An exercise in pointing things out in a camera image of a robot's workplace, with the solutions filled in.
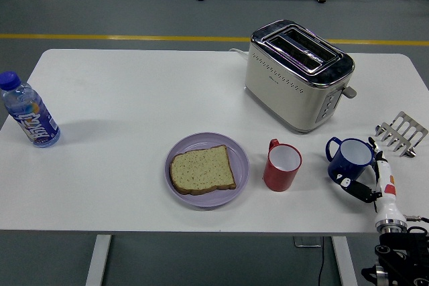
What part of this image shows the robot right hand white shell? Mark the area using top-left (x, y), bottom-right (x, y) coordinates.
top-left (331, 136), bottom-right (408, 225)

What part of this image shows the blue enamel mug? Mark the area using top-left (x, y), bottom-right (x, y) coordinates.
top-left (324, 136), bottom-right (375, 186)

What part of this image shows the slice of toast bread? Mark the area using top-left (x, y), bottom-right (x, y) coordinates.
top-left (169, 144), bottom-right (237, 196)

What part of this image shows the white table leg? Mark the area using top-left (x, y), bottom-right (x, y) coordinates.
top-left (84, 234), bottom-right (113, 286)
top-left (331, 235), bottom-right (359, 286)

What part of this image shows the steel toast rack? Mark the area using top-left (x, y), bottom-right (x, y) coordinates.
top-left (374, 111), bottom-right (429, 159)

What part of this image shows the grey floor socket box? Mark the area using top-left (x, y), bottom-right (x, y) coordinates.
top-left (294, 236), bottom-right (322, 248)

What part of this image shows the red enamel mug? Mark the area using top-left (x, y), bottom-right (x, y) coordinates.
top-left (262, 137), bottom-right (303, 193)

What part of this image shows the purple round plate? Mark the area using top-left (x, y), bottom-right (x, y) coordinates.
top-left (164, 131), bottom-right (251, 209)

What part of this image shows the cream and chrome toaster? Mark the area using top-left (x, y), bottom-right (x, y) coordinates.
top-left (243, 19), bottom-right (358, 135)

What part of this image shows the blue-capped drink bottle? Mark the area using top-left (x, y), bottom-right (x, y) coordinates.
top-left (0, 70), bottom-right (62, 149)

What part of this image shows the black cable under table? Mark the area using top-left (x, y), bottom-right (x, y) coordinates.
top-left (317, 236), bottom-right (326, 286)

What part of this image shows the white toaster power cord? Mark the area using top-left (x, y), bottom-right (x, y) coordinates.
top-left (229, 47), bottom-right (249, 61)

